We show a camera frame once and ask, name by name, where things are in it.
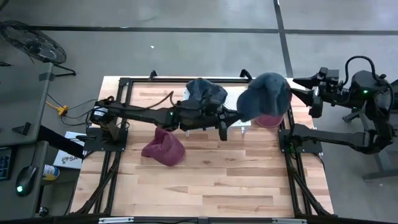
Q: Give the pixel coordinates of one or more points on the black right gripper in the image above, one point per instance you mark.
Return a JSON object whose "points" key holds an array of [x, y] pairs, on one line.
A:
{"points": [[328, 90]]}

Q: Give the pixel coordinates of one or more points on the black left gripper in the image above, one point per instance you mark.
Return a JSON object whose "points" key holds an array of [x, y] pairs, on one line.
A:
{"points": [[228, 118]]}

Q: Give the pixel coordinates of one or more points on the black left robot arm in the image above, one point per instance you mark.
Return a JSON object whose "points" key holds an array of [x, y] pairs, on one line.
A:
{"points": [[140, 112]]}

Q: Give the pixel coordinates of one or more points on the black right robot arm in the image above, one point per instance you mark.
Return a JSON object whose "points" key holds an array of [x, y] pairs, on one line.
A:
{"points": [[335, 137]]}

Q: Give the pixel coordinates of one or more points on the white perforated metal rack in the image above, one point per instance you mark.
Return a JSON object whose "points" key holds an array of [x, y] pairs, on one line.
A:
{"points": [[232, 101]]}

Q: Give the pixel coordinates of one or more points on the yellow power plug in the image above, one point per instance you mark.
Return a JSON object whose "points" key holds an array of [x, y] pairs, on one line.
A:
{"points": [[63, 109]]}

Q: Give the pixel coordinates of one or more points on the white printed cardboard box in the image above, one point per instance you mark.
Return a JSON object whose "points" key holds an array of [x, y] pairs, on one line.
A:
{"points": [[66, 158]]}

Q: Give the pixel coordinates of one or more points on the black desk bar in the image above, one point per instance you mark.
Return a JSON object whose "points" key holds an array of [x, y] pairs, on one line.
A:
{"points": [[59, 141]]}

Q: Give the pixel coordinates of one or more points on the white and yellow can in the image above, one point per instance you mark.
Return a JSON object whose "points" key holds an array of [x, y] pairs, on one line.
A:
{"points": [[49, 172]]}

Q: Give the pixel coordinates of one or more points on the small black round object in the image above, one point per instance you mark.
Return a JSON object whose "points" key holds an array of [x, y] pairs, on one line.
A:
{"points": [[43, 211]]}

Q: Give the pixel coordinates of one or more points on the grey desk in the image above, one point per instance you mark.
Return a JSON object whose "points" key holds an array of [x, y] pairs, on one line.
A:
{"points": [[21, 99]]}

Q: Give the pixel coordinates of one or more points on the black floor fan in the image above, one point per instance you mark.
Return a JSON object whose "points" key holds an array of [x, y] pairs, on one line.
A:
{"points": [[34, 43]]}

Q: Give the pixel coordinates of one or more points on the black computer mouse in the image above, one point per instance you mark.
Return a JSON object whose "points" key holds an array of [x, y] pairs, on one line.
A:
{"points": [[26, 179]]}

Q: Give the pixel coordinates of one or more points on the black keyboard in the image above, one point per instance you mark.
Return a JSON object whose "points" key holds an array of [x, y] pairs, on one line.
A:
{"points": [[4, 163]]}

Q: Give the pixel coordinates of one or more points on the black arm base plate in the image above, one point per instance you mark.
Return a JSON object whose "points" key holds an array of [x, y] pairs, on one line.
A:
{"points": [[93, 144], [306, 149]]}

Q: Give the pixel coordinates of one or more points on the black aluminium table frame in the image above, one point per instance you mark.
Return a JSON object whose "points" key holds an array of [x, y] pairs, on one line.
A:
{"points": [[143, 80]]}

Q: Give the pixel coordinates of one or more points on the silver edge bracket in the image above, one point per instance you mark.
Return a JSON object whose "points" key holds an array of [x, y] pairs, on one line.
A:
{"points": [[289, 221], [115, 220]]}

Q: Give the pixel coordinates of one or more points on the black wedge bracket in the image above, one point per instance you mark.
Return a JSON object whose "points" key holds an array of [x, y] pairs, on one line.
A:
{"points": [[22, 128]]}

